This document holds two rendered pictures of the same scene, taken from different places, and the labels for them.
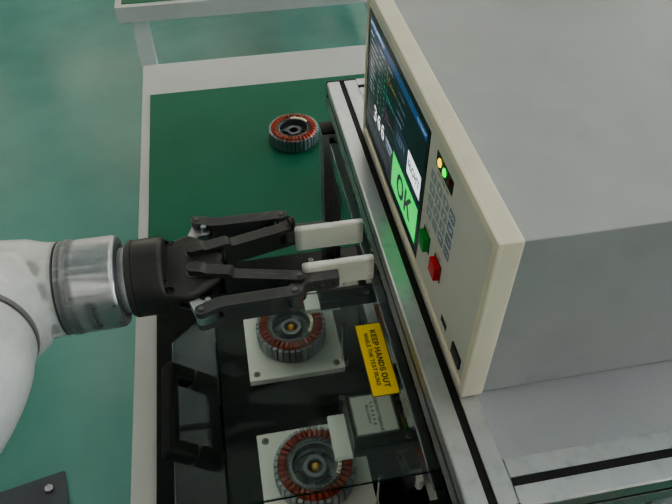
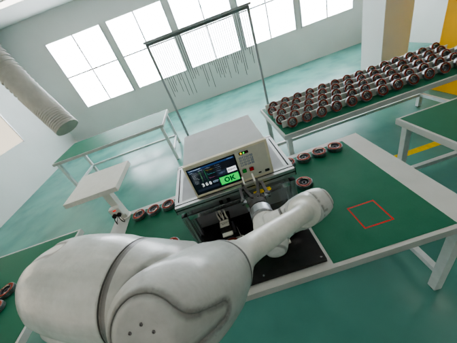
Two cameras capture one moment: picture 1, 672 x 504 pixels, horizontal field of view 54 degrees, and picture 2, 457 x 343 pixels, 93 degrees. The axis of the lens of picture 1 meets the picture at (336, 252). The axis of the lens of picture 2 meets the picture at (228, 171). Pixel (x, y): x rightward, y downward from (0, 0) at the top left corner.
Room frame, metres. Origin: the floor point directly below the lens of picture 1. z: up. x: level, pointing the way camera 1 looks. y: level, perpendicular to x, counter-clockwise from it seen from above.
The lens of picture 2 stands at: (0.34, 0.84, 1.83)
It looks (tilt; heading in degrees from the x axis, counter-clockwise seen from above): 33 degrees down; 283
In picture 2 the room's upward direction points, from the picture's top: 21 degrees counter-clockwise
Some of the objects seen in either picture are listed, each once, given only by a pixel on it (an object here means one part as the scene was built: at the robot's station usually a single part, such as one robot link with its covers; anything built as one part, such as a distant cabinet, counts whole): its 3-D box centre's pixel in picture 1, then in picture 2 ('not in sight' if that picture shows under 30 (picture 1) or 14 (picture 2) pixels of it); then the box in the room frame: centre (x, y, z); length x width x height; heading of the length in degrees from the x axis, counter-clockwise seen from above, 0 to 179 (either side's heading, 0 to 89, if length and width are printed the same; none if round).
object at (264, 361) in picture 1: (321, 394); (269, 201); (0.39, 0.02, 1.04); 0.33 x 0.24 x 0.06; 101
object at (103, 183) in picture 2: not in sight; (117, 203); (1.54, -0.35, 0.98); 0.37 x 0.35 x 0.46; 11
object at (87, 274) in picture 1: (99, 283); (262, 214); (0.42, 0.23, 1.18); 0.09 x 0.06 x 0.09; 10
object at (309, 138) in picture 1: (293, 132); not in sight; (1.25, 0.10, 0.77); 0.11 x 0.11 x 0.04
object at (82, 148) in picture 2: not in sight; (124, 150); (3.07, -2.88, 0.38); 2.10 x 0.90 x 0.75; 11
